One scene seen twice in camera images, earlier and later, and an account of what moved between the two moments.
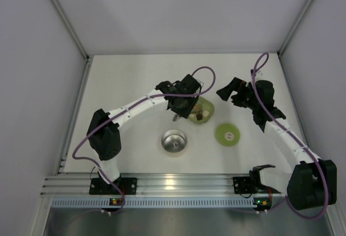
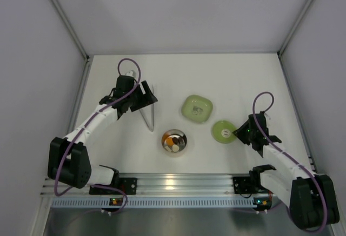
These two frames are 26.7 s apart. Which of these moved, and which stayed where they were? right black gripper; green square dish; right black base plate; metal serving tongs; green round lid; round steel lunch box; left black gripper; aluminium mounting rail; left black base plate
Moved: green round lid; left black gripper; right black gripper; metal serving tongs
Stayed: left black base plate; green square dish; aluminium mounting rail; right black base plate; round steel lunch box
